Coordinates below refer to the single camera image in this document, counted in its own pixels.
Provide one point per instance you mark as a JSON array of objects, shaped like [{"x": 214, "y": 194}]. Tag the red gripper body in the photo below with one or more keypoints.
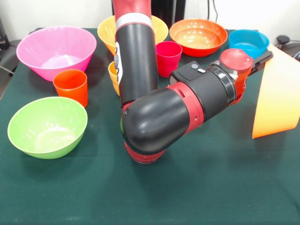
[{"x": 236, "y": 59}]

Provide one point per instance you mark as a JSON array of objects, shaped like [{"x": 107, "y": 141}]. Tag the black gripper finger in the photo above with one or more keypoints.
[{"x": 262, "y": 61}]

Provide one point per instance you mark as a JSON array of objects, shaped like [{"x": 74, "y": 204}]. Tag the orange plastic bowl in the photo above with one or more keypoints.
[
  {"x": 105, "y": 35},
  {"x": 276, "y": 100}
]

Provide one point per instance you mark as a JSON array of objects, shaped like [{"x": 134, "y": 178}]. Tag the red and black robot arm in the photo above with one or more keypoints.
[{"x": 152, "y": 122}]

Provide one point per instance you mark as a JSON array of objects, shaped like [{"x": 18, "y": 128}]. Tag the blue plastic bowl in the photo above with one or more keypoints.
[{"x": 246, "y": 37}]

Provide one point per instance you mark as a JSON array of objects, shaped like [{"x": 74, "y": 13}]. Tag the red-orange plastic bowl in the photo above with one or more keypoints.
[{"x": 199, "y": 32}]

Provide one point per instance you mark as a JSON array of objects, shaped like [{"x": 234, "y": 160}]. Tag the magenta plastic cup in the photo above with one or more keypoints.
[{"x": 170, "y": 58}]

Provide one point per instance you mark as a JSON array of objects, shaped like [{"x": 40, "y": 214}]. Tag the black cabinet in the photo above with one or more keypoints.
[{"x": 168, "y": 9}]

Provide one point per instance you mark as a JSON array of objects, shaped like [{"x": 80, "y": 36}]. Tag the yellow plastic cup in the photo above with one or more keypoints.
[{"x": 113, "y": 77}]

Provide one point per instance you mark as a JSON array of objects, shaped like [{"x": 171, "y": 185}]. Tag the dark green table cloth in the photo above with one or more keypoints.
[{"x": 150, "y": 187}]

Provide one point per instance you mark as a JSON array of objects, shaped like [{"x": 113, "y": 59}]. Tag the red plastic cup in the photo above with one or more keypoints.
[{"x": 70, "y": 89}]

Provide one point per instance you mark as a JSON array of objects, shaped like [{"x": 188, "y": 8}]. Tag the green plastic bowl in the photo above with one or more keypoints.
[{"x": 47, "y": 126}]

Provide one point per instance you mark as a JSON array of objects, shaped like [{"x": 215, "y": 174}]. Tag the pink plastic bowl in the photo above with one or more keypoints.
[{"x": 35, "y": 47}]

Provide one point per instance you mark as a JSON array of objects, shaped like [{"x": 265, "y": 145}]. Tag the black equipment box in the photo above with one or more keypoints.
[{"x": 3, "y": 35}]

